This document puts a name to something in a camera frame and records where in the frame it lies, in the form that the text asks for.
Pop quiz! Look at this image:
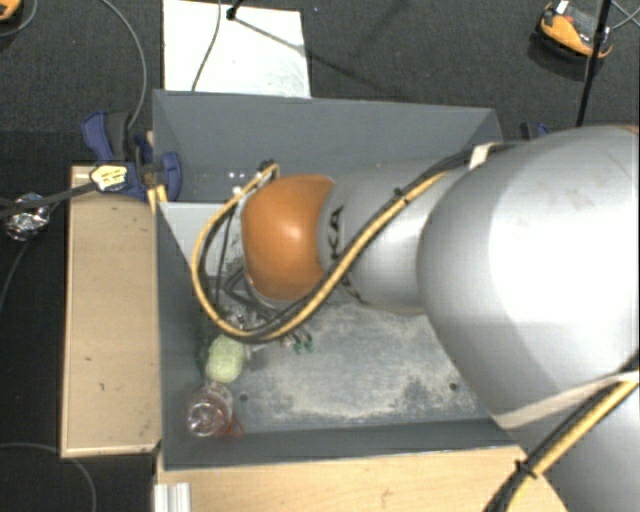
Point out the pale green sponge ball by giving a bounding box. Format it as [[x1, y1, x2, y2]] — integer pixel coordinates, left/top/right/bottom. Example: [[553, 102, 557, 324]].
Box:
[[204, 333, 248, 384]]

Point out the clear plastic bottle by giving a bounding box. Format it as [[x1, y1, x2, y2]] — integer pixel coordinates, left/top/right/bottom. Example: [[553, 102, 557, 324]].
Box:
[[185, 382, 247, 441]]

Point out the grey metal bin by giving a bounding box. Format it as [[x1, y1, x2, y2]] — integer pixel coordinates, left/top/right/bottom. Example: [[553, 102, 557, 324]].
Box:
[[151, 88, 522, 471]]

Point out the pale wood flat board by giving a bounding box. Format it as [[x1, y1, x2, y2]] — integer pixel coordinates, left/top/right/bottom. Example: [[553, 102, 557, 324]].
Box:
[[59, 164, 164, 459]]

